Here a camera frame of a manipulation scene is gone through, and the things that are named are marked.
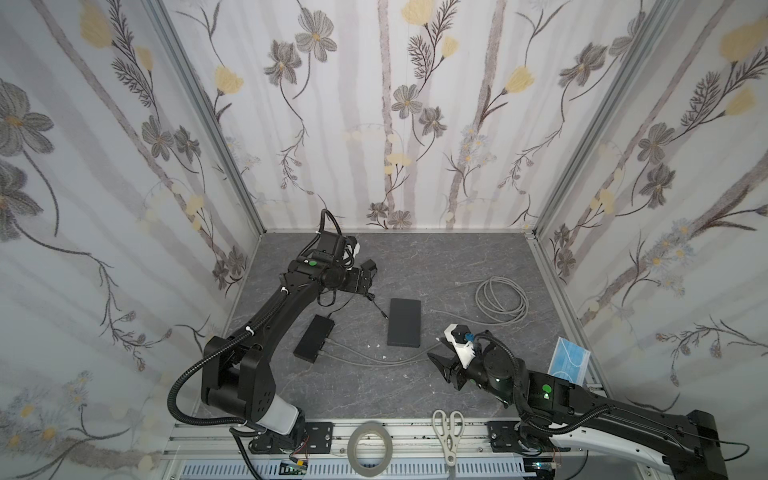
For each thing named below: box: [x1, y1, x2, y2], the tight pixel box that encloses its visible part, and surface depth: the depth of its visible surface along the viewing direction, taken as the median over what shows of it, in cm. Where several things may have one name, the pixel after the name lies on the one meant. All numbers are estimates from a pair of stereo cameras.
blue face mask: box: [548, 336, 591, 386], surface depth 90 cm
